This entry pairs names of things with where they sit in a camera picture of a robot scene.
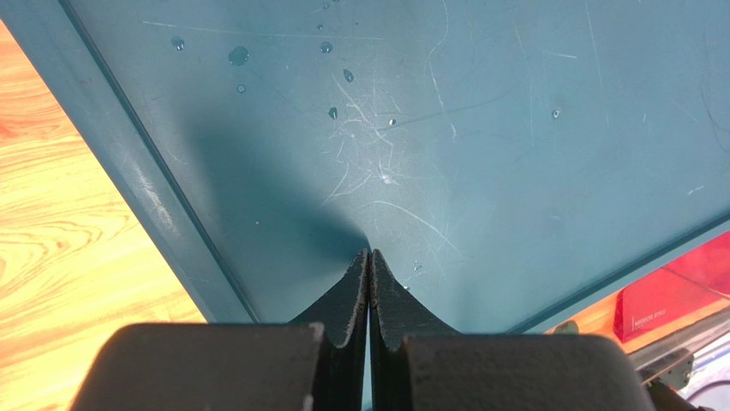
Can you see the red mirror case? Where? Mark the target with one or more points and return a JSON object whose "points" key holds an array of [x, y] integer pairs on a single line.
{"points": [[692, 281]]}

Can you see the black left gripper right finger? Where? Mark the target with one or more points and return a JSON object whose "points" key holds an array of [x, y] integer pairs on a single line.
{"points": [[421, 363]]}

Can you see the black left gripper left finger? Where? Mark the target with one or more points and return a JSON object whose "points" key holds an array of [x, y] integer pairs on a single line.
{"points": [[314, 362]]}

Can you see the teal drawer organizer box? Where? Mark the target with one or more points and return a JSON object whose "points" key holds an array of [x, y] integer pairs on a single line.
{"points": [[514, 161]]}

